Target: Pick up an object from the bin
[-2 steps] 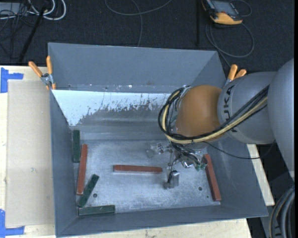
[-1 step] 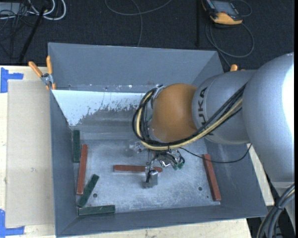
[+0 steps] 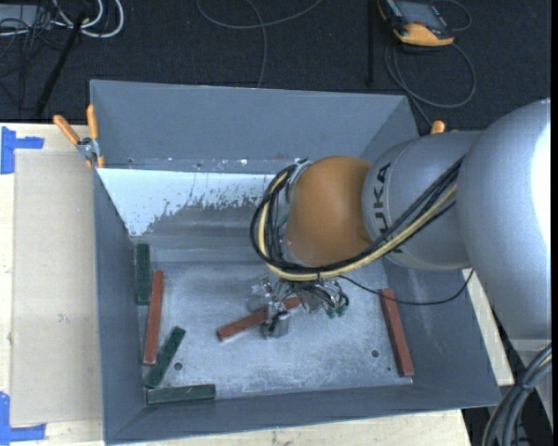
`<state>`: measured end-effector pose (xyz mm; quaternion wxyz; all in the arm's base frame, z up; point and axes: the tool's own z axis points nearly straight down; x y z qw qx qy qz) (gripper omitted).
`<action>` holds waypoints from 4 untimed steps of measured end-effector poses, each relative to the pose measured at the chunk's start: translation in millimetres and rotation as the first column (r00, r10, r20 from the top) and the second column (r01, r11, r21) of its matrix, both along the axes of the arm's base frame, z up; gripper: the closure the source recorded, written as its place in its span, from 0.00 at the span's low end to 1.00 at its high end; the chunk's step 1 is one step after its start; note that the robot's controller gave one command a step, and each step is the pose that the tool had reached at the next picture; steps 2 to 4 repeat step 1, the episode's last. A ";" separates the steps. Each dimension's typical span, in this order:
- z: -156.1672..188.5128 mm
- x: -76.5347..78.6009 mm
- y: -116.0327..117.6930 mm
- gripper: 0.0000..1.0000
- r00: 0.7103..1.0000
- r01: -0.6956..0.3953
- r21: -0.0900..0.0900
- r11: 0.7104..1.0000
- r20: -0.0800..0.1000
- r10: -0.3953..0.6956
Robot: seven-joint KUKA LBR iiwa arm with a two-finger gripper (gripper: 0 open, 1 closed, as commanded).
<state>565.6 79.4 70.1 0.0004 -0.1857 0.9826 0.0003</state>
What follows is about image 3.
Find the dark green flat block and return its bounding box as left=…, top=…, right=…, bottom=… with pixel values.
left=144, top=325, right=188, bottom=389
left=146, top=383, right=218, bottom=406
left=134, top=243, right=153, bottom=306

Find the red-brown block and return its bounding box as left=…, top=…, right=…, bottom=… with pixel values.
left=216, top=295, right=303, bottom=343
left=142, top=269, right=166, bottom=367
left=378, top=288, right=416, bottom=379

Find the pale flat board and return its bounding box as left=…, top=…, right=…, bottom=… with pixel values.
left=8, top=149, right=105, bottom=429

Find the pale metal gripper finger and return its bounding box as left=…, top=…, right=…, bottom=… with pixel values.
left=246, top=277, right=273, bottom=314
left=259, top=310, right=293, bottom=341

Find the grey metal bin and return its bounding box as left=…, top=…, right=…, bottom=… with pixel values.
left=88, top=79, right=502, bottom=446

